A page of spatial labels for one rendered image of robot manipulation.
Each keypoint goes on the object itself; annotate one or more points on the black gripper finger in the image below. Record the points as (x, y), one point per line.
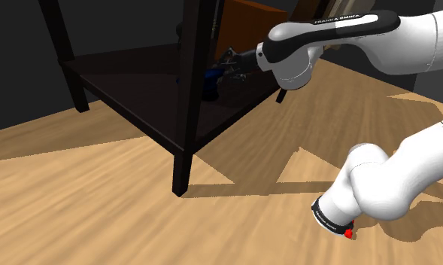
(229, 58)
(236, 76)

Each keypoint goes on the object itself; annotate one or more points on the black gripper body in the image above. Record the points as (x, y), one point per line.
(249, 60)

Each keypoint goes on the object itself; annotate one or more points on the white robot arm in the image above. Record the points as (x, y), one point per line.
(408, 40)

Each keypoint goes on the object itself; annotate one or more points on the blue object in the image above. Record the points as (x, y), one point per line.
(211, 77)

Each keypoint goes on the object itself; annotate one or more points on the orange cabinet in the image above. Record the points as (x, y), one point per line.
(248, 25)

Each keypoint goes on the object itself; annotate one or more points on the dark wooden shelf table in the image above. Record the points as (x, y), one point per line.
(186, 110)

